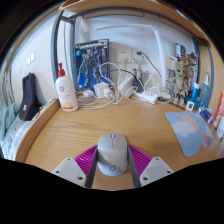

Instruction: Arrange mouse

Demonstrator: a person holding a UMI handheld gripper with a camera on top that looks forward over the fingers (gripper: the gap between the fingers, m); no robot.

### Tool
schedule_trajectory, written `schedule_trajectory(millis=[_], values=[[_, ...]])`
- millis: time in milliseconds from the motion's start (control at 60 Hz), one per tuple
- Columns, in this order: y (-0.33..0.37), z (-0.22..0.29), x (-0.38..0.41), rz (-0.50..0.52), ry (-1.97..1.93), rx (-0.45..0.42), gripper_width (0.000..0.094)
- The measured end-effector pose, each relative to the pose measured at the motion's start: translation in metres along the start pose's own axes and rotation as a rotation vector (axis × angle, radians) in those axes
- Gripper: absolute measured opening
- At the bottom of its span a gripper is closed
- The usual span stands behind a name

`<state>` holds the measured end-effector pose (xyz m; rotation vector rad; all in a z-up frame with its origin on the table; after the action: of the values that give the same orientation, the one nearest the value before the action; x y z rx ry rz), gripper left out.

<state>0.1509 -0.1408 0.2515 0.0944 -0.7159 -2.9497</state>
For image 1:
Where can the teal blanket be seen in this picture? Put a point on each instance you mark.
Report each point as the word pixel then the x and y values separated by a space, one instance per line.
pixel 7 123

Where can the grey metal desk frame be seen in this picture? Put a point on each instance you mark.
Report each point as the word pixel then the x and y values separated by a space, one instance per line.
pixel 55 50

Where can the teal round tin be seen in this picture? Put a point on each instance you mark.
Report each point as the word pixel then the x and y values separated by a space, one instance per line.
pixel 197 103

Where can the blue cloud print mouse pad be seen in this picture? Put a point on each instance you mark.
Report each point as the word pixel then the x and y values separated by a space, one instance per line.
pixel 190 133

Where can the white block charger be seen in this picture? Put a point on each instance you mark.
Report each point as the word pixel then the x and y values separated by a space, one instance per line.
pixel 101 90

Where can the grey computer mouse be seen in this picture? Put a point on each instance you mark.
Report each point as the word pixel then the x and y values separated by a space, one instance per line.
pixel 112 153

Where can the white red-pump lotion bottle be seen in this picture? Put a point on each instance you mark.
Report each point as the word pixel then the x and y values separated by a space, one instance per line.
pixel 66 95

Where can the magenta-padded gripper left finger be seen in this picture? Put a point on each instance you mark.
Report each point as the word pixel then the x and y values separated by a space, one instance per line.
pixel 68 170

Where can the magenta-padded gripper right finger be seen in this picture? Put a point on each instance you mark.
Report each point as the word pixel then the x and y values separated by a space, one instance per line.
pixel 156 170

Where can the wooden shelf unit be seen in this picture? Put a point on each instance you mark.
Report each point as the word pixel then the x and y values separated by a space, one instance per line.
pixel 116 5

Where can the clear blue spray bottle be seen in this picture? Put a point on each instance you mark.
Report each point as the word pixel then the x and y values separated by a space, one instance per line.
pixel 205 93

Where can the black bag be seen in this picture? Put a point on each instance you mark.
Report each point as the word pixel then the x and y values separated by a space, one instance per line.
pixel 29 98

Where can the blue robot model kit box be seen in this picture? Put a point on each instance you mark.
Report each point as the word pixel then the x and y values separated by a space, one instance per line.
pixel 91 63

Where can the metal cup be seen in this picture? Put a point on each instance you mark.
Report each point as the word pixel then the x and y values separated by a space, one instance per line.
pixel 141 76

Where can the white wall socket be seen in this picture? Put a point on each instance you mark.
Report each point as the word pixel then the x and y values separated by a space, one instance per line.
pixel 123 55

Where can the white wall plate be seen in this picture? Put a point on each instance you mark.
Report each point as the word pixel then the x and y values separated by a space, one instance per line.
pixel 170 61

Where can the large white power adapter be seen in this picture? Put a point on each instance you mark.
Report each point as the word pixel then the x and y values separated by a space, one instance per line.
pixel 125 87

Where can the white wall switch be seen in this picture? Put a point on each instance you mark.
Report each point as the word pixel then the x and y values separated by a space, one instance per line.
pixel 30 58

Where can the small white desk clock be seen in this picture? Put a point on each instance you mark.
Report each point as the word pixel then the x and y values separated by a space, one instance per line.
pixel 190 106

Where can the white desk lamp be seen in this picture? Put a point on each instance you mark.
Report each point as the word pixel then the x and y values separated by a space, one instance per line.
pixel 160 60

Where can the bed with light sheet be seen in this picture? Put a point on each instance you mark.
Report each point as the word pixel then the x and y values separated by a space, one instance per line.
pixel 15 133

